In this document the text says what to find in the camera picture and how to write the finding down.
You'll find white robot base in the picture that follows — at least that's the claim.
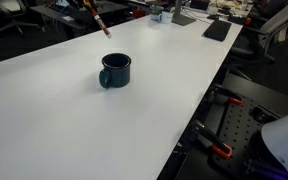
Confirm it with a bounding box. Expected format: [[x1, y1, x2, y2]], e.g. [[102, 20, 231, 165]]
[[261, 107, 288, 180]]

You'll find white ceramic mug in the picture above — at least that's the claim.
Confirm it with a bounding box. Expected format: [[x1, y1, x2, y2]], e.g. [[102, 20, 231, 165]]
[[157, 10, 174, 25]]

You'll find grey cup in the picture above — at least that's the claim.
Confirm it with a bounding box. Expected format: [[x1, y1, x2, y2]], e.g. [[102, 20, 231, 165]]
[[148, 4, 165, 22]]

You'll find dark teal enamel mug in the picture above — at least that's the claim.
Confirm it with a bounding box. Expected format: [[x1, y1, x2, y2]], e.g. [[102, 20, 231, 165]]
[[98, 52, 132, 89]]

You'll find black box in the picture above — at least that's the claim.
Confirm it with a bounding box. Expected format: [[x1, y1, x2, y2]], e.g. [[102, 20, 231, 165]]
[[228, 13, 248, 26]]

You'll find red Expo marker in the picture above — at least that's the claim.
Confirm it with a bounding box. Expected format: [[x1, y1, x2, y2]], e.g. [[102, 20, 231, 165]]
[[85, 0, 113, 40]]

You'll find black office chair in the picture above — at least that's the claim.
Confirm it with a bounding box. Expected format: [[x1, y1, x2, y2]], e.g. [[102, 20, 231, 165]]
[[0, 0, 40, 36]]

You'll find grey monitor stand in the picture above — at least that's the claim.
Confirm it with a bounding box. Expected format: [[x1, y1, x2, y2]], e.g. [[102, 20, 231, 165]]
[[171, 0, 197, 27]]

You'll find black mouse pad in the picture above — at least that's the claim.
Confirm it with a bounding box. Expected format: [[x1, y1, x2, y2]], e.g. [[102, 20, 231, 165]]
[[202, 19, 233, 43]]

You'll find grey office chair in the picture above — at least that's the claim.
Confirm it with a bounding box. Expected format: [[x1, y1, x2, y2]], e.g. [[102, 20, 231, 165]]
[[230, 0, 288, 64]]

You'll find black clamp with orange handle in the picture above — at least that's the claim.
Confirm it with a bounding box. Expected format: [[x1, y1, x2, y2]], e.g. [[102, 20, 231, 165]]
[[192, 121, 234, 159], [213, 84, 244, 106]]

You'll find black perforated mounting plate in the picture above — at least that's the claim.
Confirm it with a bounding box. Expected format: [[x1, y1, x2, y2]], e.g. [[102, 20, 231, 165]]
[[212, 94, 282, 180]]

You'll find red object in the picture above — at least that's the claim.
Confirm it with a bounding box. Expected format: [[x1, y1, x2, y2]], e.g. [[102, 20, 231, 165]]
[[132, 8, 147, 19]]

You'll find dark desk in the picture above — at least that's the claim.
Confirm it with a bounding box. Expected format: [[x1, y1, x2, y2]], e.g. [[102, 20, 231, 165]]
[[29, 0, 130, 38]]

